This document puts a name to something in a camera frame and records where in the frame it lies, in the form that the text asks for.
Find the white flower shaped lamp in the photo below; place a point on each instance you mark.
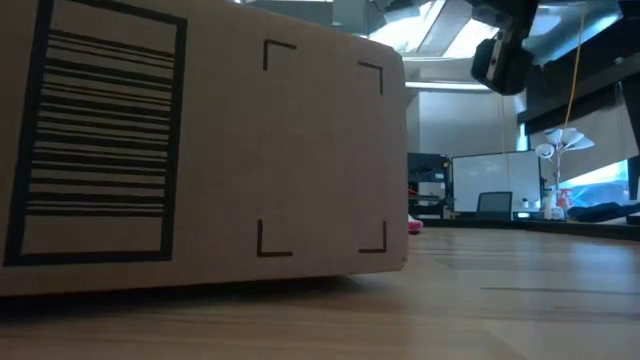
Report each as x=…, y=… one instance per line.
x=562, y=140

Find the white bottle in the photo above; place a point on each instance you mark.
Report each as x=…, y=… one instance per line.
x=550, y=207

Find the white pouch with pink edges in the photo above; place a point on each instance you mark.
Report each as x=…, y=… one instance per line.
x=415, y=226

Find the red spray bottle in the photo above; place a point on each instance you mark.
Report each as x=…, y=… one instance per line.
x=566, y=199

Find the brown cardboard shipping box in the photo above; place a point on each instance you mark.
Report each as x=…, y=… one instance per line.
x=225, y=150

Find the white board panel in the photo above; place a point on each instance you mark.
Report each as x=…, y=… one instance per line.
x=495, y=172

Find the black bag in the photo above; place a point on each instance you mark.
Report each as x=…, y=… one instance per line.
x=600, y=211

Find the black equipment rack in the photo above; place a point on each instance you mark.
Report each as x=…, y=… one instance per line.
x=427, y=185

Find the black office chair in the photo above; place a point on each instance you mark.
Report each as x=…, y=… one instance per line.
x=494, y=205

